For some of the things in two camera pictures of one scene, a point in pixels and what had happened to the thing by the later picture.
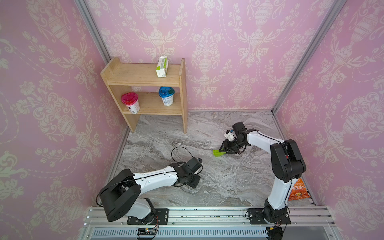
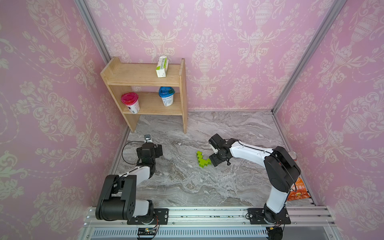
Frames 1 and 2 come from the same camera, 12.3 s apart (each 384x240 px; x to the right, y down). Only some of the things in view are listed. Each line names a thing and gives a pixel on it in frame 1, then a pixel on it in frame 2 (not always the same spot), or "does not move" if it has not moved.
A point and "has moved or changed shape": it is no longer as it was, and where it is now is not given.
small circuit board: x=146 y=231 does not move
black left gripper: x=195 y=184 -> x=158 y=150
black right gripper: x=227 y=147 -> x=214 y=160
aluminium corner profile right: x=327 y=23 does not move
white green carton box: x=162 y=66 does not move
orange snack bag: x=299 y=191 does not move
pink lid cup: x=131 y=100 does not move
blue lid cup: x=166 y=93 does not move
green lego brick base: x=216 y=152 has moved or changed shape
